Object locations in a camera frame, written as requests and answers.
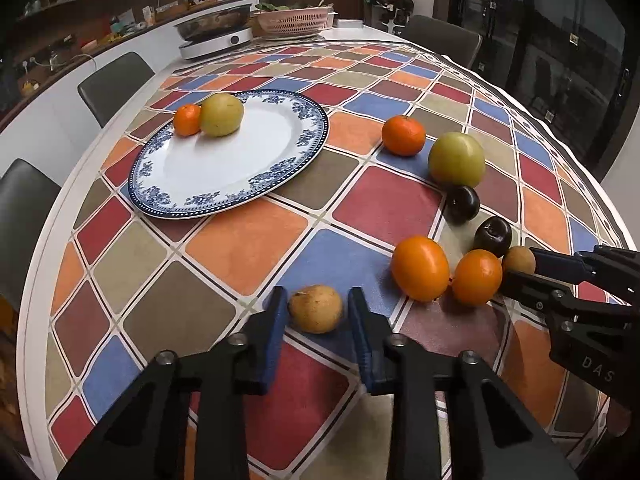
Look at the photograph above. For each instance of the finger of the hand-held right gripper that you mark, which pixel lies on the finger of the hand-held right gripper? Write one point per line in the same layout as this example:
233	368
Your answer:
525	287
555	264

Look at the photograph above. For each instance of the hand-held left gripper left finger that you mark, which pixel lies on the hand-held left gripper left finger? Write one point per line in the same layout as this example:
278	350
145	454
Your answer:
272	330

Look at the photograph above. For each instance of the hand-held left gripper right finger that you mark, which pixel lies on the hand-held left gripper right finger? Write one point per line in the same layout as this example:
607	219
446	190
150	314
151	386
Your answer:
362	340

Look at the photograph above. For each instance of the small brown fruit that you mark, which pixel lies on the small brown fruit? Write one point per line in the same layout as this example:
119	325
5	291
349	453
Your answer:
518	260
315	308

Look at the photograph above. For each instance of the smooth orange fruit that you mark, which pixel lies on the smooth orange fruit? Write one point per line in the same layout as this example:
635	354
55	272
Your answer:
476	277
420	268

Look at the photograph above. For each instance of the dark purple plum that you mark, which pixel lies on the dark purple plum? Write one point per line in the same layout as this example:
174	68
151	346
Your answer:
492	236
462	203

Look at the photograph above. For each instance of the yellow-green apple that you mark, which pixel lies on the yellow-green apple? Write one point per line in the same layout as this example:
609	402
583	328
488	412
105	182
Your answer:
456	159
221	114

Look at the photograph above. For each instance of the blue and white plate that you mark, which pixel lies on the blue and white plate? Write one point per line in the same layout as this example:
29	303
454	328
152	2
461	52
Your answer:
225	160

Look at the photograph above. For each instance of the large dimpled mandarin orange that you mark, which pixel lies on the large dimpled mandarin orange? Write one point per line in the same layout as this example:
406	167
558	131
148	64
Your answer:
403	135

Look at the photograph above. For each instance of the person's right hand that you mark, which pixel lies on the person's right hand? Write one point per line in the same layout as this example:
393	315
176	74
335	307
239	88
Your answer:
620	416

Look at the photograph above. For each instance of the colourful chequered tablecloth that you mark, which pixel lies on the colourful chequered tablecloth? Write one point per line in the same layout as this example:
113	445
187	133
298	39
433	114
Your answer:
240	250

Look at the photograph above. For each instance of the glass sliding doors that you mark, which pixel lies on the glass sliding doors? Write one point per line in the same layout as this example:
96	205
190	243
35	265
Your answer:
550	60

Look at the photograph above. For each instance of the small mandarin orange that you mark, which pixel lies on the small mandarin orange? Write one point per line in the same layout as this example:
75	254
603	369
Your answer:
187	120

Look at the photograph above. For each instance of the grey dining chair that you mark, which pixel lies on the grey dining chair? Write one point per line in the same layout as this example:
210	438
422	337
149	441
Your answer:
25	220
115	87
442	40

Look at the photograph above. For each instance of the white induction cooker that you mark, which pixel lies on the white induction cooker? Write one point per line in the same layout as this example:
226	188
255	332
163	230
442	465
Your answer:
220	44

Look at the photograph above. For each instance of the dark rack with pink cloth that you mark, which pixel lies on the dark rack with pink cloth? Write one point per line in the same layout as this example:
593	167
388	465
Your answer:
395	5

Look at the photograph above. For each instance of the pink plastic basket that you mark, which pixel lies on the pink plastic basket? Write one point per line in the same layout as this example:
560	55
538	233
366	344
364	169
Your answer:
295	24

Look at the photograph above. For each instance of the steel cooking pot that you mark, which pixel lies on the steel cooking pot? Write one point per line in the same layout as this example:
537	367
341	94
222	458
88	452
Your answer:
210	22

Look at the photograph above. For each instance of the flat grey tin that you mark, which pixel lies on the flat grey tin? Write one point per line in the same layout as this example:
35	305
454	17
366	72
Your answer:
349	23

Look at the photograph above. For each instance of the green leafy vegetables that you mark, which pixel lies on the green leafy vegetables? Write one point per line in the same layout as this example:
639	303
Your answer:
280	7

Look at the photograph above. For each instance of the wooden sideboard counter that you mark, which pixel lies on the wooden sideboard counter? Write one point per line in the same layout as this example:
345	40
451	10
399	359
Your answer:
60	67

